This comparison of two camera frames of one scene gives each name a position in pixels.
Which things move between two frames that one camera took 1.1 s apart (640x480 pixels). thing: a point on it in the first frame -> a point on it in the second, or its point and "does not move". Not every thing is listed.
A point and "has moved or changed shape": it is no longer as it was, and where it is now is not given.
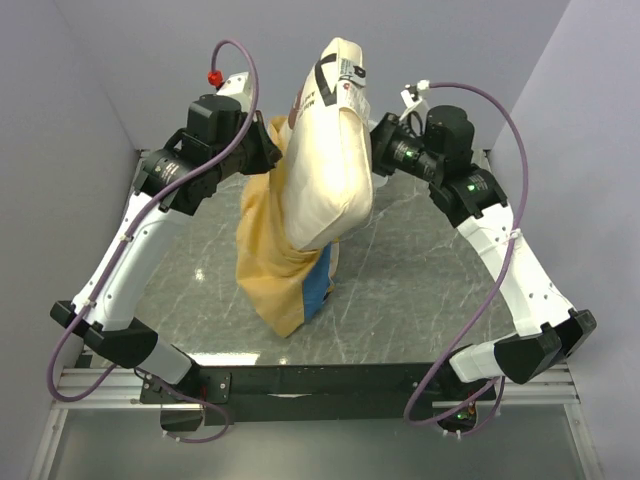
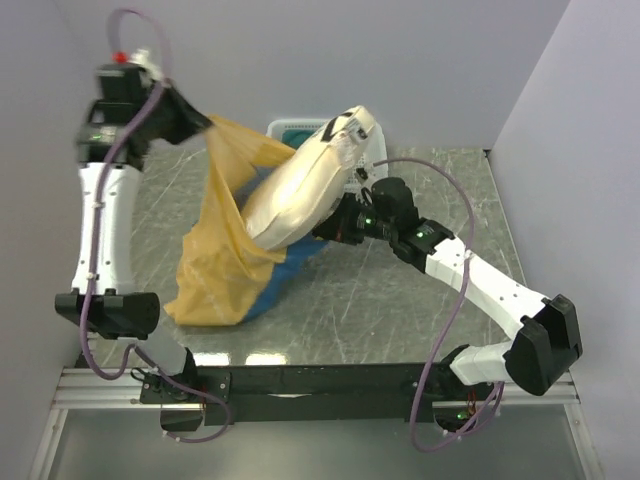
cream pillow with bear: (328, 172) has moved or changed shape
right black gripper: (382, 138) -> (339, 226)
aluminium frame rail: (120, 388) does not move
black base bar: (278, 394) does not move
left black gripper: (268, 154) -> (191, 120)
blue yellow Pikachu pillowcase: (287, 285) -> (233, 280)
